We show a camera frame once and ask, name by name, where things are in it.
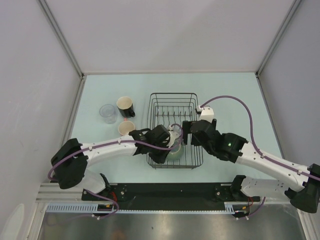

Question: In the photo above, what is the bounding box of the dark wire dish rack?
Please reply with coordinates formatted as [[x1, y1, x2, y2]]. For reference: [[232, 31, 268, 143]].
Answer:
[[146, 92, 203, 169]]

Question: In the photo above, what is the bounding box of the green glazed ceramic mug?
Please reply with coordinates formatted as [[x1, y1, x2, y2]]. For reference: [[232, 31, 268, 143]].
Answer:
[[166, 144, 184, 161]]

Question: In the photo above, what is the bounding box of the pink ceramic mug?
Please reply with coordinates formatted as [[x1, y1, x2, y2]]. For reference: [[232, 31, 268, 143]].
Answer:
[[118, 120, 136, 136]]

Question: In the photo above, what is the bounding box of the black ceramic mug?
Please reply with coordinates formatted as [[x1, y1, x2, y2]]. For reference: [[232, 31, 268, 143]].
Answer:
[[116, 96, 136, 118]]

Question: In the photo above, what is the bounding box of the clear faceted glass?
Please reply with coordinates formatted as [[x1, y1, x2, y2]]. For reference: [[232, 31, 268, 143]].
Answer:
[[99, 104, 117, 124]]

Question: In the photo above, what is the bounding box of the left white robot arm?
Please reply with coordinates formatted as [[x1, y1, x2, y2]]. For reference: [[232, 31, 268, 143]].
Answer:
[[48, 124, 180, 200]]

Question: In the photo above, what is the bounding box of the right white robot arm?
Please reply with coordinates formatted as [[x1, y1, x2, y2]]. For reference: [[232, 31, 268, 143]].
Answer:
[[182, 120, 320, 214]]

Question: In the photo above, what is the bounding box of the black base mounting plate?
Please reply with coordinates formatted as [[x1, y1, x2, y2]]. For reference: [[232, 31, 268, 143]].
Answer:
[[81, 174, 261, 211]]

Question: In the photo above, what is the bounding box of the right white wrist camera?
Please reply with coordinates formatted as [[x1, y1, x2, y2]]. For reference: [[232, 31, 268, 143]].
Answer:
[[195, 105, 215, 123]]

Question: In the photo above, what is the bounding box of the white slotted cable duct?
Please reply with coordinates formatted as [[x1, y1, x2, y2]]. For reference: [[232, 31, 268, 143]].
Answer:
[[46, 203, 248, 215]]

